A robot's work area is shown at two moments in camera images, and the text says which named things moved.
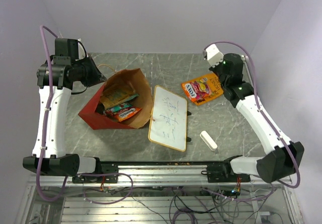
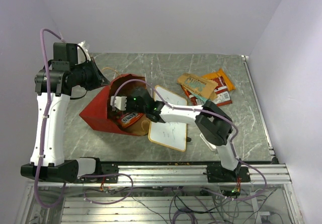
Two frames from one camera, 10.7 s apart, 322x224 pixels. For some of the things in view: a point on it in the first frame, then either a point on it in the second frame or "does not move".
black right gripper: (214, 68) → (128, 98)
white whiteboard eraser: (208, 140) does not move
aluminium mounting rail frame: (183, 192) does not move
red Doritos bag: (112, 112) → (223, 97)
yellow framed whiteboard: (168, 124) does not move
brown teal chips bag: (114, 95) → (203, 88)
